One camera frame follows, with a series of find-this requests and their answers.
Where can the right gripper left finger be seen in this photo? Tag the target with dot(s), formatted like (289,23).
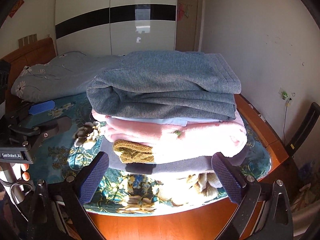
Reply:
(45,220)

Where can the light blue floral duvet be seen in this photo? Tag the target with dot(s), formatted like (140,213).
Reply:
(65,75)

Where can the orange wooden headboard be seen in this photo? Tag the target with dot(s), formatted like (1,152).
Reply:
(39,52)

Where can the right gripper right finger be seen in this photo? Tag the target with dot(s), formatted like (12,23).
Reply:
(275,218)

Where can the wall socket with cable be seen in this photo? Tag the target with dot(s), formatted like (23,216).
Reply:
(287,98)

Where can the mustard yellow knitted garment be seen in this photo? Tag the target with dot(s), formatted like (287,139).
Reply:
(132,152)

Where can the wooden bed footboard frame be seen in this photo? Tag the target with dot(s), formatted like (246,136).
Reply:
(204,222)

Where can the pink fluffy folded garment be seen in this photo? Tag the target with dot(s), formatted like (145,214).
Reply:
(172,143)

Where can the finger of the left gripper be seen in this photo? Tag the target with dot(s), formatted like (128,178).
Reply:
(41,107)

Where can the white black-striped wardrobe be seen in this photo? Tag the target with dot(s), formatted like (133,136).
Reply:
(114,27)

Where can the grey sweater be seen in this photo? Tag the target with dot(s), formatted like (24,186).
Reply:
(166,84)

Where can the light blue folded garment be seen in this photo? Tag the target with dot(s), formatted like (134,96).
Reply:
(178,121)

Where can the grey folded garment bottom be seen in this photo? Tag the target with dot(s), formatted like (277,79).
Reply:
(197,165)

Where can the teal floral bed blanket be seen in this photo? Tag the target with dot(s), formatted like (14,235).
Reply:
(124,193)

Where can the person's left hand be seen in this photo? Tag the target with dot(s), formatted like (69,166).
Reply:
(25,173)

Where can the wooden door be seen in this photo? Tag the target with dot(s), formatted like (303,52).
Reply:
(188,25)

